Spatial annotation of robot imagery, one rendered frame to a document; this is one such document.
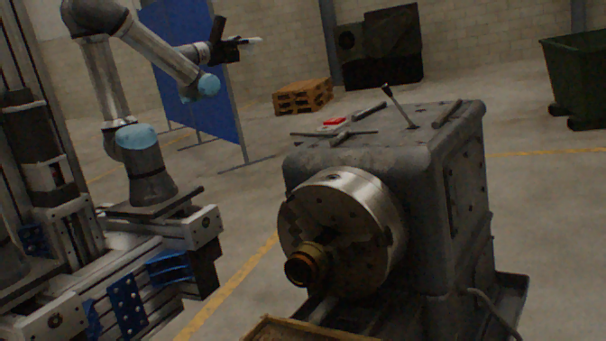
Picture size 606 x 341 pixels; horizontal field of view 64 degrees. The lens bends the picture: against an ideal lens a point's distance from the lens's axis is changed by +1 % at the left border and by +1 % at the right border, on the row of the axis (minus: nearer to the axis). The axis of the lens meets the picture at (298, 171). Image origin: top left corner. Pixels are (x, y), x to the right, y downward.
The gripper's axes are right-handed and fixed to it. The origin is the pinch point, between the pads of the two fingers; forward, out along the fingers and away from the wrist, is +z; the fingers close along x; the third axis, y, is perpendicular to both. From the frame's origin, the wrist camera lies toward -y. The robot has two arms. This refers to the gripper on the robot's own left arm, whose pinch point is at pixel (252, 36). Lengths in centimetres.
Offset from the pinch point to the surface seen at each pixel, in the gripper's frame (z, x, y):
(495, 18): 829, -401, 123
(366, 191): -29, 86, 26
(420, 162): -14, 90, 23
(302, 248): -47, 83, 35
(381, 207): -28, 90, 30
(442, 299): -15, 97, 59
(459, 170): 8, 86, 34
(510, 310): 30, 92, 92
